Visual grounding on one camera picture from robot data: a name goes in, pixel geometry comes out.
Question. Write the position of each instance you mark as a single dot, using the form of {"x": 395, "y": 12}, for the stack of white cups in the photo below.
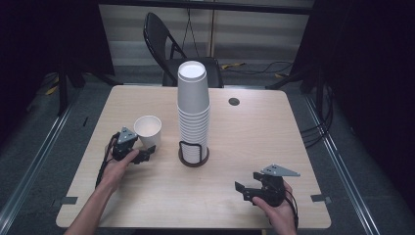
{"x": 193, "y": 107}

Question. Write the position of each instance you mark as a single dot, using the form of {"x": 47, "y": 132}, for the metal floor rail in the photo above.
{"x": 339, "y": 160}
{"x": 36, "y": 160}

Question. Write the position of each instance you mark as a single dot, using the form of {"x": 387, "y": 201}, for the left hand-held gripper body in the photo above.
{"x": 125, "y": 147}

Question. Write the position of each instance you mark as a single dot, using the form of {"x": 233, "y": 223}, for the grey table edge bracket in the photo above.
{"x": 320, "y": 198}
{"x": 67, "y": 200}

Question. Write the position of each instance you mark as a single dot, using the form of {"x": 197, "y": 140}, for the person's right hand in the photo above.
{"x": 282, "y": 213}

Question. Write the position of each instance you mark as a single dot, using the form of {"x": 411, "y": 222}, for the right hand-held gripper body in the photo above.
{"x": 272, "y": 191}

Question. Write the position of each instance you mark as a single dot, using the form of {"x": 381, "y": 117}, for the dark metal stand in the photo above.
{"x": 62, "y": 91}
{"x": 293, "y": 80}

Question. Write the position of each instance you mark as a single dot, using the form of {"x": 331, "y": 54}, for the black folding chair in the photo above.
{"x": 156, "y": 39}

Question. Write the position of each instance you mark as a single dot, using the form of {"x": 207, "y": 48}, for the dark round table grommet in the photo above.
{"x": 234, "y": 101}

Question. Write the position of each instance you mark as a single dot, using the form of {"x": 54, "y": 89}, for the yellow strip on floor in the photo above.
{"x": 51, "y": 90}

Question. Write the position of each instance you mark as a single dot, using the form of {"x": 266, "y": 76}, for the white paper cup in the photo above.
{"x": 148, "y": 129}

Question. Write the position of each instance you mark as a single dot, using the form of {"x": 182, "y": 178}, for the person's left hand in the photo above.
{"x": 115, "y": 171}

